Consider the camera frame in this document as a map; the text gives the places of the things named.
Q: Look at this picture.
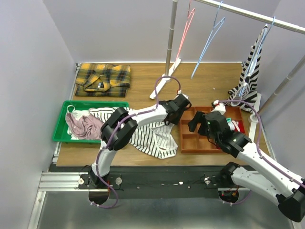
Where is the white black striped tank top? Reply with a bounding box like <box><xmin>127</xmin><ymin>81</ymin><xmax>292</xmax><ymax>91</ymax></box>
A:
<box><xmin>88</xmin><ymin>107</ymin><xmax>179</xmax><ymax>160</ymax></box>

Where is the blue wire hanger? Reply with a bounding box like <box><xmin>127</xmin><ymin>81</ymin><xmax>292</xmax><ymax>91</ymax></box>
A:
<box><xmin>191</xmin><ymin>1</ymin><xmax>226</xmax><ymax>79</ymax></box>

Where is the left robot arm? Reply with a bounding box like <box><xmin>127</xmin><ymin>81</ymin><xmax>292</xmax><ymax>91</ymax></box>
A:
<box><xmin>89</xmin><ymin>94</ymin><xmax>192</xmax><ymax>188</ymax></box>

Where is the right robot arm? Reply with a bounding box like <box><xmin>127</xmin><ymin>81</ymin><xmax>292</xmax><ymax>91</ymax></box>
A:
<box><xmin>188</xmin><ymin>111</ymin><xmax>305</xmax><ymax>222</ymax></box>

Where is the wide striped hung tank top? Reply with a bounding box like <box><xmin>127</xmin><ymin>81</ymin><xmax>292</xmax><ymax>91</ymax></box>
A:
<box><xmin>225</xmin><ymin>38</ymin><xmax>263</xmax><ymax>112</ymax></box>

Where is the blue hanger holding top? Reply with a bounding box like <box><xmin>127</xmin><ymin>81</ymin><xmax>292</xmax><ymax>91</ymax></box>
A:
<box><xmin>237</xmin><ymin>16</ymin><xmax>275</xmax><ymax>100</ymax></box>

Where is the brown wooden compartment box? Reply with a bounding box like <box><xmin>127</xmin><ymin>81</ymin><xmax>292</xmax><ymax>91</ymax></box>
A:
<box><xmin>179</xmin><ymin>106</ymin><xmax>245</xmax><ymax>155</ymax></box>

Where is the red cloth right compartment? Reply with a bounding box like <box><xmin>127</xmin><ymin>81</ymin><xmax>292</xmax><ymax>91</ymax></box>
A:
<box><xmin>234</xmin><ymin>124</ymin><xmax>245</xmax><ymax>133</ymax></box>

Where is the metal clothes rack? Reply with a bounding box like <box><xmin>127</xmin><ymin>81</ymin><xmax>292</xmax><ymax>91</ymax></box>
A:
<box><xmin>149</xmin><ymin>0</ymin><xmax>305</xmax><ymax>144</ymax></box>

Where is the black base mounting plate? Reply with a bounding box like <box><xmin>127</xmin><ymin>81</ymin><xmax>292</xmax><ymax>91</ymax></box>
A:
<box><xmin>78</xmin><ymin>166</ymin><xmax>243</xmax><ymax>202</ymax></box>

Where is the yellow plaid shirt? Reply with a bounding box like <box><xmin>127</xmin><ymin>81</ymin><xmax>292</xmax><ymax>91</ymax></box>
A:
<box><xmin>75</xmin><ymin>63</ymin><xmax>131</xmax><ymax>97</ymax></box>

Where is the mauve pink garment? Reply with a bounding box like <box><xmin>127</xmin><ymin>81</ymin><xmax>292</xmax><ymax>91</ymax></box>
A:
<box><xmin>65</xmin><ymin>111</ymin><xmax>103</xmax><ymax>141</ymax></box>

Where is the green plastic tray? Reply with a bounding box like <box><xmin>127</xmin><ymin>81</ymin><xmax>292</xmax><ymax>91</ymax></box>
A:
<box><xmin>53</xmin><ymin>100</ymin><xmax>129</xmax><ymax>144</ymax></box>

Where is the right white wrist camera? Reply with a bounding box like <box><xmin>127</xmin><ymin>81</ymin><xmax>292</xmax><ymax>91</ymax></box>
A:
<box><xmin>211</xmin><ymin>100</ymin><xmax>226</xmax><ymax>115</ymax></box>

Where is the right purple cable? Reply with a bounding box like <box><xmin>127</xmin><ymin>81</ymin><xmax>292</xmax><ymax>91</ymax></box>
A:
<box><xmin>218</xmin><ymin>99</ymin><xmax>305</xmax><ymax>208</ymax></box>

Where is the purple cable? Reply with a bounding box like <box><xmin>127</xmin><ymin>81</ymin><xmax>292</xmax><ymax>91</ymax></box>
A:
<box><xmin>89</xmin><ymin>76</ymin><xmax>182</xmax><ymax>209</ymax></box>
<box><xmin>218</xmin><ymin>99</ymin><xmax>305</xmax><ymax>208</ymax></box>

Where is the pink wire hanger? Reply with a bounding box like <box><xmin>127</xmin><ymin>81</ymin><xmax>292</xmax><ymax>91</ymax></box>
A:
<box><xmin>173</xmin><ymin>0</ymin><xmax>195</xmax><ymax>68</ymax></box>

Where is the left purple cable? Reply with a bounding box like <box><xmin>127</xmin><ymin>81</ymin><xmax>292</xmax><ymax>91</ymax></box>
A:
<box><xmin>89</xmin><ymin>76</ymin><xmax>182</xmax><ymax>209</ymax></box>

